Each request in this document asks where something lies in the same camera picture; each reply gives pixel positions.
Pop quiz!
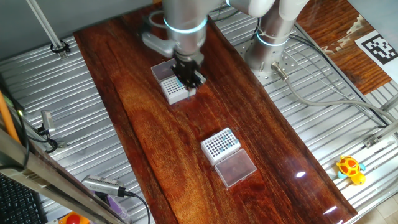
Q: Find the aluminium rod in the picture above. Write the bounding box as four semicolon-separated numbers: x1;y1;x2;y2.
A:
25;0;68;60

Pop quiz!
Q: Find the white paper marker sheet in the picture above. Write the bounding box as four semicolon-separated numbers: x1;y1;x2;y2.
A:
354;30;398;85

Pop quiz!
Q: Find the black camera cable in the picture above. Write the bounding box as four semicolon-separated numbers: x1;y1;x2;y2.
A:
119;186;152;224

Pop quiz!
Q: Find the black hanging cable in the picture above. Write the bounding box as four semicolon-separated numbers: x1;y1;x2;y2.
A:
0;110;30;171

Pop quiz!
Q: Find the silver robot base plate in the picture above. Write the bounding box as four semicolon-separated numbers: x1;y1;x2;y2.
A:
234;37;299;86

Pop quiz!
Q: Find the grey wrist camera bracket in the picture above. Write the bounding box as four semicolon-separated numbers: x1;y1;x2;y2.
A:
141;30;178;59

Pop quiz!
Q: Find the glossy wooden board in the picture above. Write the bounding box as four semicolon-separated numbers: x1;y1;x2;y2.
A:
73;0;358;224

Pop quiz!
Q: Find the grey cable with metal connector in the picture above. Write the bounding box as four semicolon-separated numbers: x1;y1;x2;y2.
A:
271;61;398;124

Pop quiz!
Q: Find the aluminium profile bar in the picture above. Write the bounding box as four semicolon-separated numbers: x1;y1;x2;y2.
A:
379;93;398;112

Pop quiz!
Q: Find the purple pipette tip box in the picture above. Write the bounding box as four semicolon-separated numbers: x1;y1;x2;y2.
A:
105;194;131;223

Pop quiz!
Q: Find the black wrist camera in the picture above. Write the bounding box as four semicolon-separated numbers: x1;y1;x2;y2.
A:
140;18;153;34

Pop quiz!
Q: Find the aluminium frame beam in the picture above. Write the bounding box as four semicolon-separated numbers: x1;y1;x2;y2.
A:
0;127;131;224

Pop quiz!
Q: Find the aluminium profile bracket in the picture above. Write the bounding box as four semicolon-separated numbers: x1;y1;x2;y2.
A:
363;120;398;149

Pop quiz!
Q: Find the orange pole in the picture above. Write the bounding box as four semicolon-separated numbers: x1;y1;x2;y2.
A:
0;90;21;144

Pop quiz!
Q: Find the black rod clamp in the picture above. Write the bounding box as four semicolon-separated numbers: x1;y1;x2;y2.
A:
50;39;72;54

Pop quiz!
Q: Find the grey flat panel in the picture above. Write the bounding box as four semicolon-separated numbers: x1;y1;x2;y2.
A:
347;0;398;52

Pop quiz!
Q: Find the black keyboard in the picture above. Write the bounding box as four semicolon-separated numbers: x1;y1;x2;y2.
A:
0;172;49;224

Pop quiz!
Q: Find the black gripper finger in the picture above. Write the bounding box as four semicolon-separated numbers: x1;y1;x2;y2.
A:
180;76;195;91
192;70;208;86

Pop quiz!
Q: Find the white hinged pipette tip box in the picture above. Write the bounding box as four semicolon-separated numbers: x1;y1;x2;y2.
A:
200;127;257;189
150;58;197;106

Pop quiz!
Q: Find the yellow orange turtle toy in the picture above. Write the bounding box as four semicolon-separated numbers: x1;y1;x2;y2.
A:
336;154;367;186

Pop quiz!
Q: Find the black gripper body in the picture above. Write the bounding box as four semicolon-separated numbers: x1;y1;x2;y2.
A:
170;55;205;78

